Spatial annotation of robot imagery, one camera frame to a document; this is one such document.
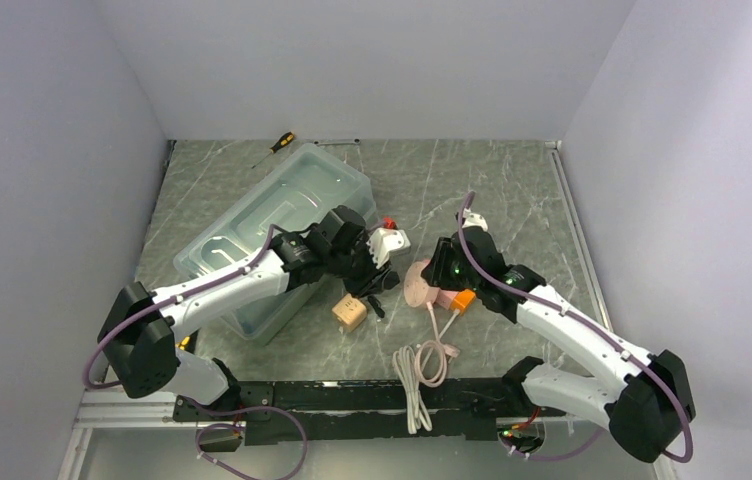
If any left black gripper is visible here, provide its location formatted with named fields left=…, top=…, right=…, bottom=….
left=326, top=234, right=392, bottom=298

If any orange power strip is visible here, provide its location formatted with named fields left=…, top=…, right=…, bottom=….
left=449, top=289, right=476, bottom=315

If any black power adapter plug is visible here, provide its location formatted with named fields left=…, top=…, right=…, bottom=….
left=366, top=295, right=386, bottom=321

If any beige cube socket adapter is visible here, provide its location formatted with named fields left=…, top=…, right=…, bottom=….
left=331, top=294, right=368, bottom=333

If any round pink power socket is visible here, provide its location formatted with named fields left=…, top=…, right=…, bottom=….
left=403, top=260, right=440, bottom=309

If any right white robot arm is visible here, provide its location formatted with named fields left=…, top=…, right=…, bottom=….
left=422, top=226, right=696, bottom=463

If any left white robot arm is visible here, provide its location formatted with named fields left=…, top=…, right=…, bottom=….
left=96, top=205, right=411, bottom=420

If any pink square socket adapter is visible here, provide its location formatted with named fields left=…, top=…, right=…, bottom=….
left=435, top=289, right=458, bottom=311

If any clear plastic storage box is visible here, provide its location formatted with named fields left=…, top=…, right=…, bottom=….
left=172, top=142, right=377, bottom=346

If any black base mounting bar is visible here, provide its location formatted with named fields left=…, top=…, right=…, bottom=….
left=173, top=377, right=543, bottom=446

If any small orange black screwdriver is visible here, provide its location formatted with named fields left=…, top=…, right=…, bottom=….
left=251, top=132, right=296, bottom=169

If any yellow black screwdriver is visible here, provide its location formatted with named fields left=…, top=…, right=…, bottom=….
left=178, top=336, right=191, bottom=350

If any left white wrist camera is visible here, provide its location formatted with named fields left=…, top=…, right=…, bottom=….
left=367, top=217, right=411, bottom=268

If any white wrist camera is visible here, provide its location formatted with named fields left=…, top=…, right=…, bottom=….
left=367, top=217, right=411, bottom=268
left=458, top=209, right=488, bottom=232

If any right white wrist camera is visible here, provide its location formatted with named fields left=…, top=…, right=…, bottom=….
left=458, top=209, right=488, bottom=232

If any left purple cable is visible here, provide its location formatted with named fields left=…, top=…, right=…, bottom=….
left=82, top=223, right=298, bottom=391

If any white coiled cable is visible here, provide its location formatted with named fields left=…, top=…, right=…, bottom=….
left=392, top=309, right=462, bottom=436

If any aluminium frame rail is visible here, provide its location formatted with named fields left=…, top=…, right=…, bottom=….
left=57, top=387, right=176, bottom=480

